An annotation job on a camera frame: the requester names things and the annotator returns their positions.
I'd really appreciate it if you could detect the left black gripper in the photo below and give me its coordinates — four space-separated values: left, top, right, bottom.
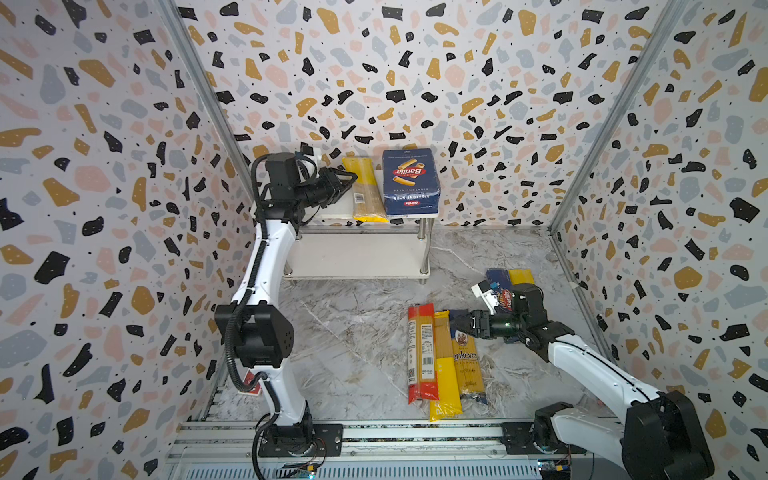
297 169 359 211

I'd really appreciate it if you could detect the yellow-top spaghetti bag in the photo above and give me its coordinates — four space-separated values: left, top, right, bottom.
342 157 388 223

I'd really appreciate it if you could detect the blue Barilla pasta box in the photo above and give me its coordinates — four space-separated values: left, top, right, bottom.
382 148 441 217

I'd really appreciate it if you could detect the red spaghetti bag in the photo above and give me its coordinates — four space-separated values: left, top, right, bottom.
407 304 439 404

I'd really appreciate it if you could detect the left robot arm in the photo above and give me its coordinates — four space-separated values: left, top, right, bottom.
214 153 357 427

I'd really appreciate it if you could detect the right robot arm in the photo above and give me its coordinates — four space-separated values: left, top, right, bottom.
449 281 715 479

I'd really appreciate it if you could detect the white two-tier shelf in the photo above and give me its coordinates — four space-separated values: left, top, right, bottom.
284 191 438 284

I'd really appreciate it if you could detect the blue Barilla spaghetti box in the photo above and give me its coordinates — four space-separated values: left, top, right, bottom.
485 268 514 316

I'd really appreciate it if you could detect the blue-top clear spaghetti bag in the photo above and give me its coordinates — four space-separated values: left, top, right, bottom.
449 318 488 405

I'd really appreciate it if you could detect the yellow spaghetti bag far right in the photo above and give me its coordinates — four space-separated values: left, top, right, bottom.
508 269 535 285

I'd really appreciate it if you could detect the yellow Pastatime spaghetti bag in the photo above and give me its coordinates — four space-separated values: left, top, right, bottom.
430 311 463 422

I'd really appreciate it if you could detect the red card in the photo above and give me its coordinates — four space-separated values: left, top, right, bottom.
243 372 262 396

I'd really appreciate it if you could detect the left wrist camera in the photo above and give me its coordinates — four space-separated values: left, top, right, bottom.
298 142 316 161

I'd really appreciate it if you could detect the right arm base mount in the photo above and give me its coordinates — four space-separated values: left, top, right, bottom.
500 402 585 455

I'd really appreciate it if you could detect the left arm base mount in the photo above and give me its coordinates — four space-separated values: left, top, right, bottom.
256 411 344 458

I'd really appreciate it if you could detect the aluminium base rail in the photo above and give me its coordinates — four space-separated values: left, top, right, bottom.
160 419 628 479

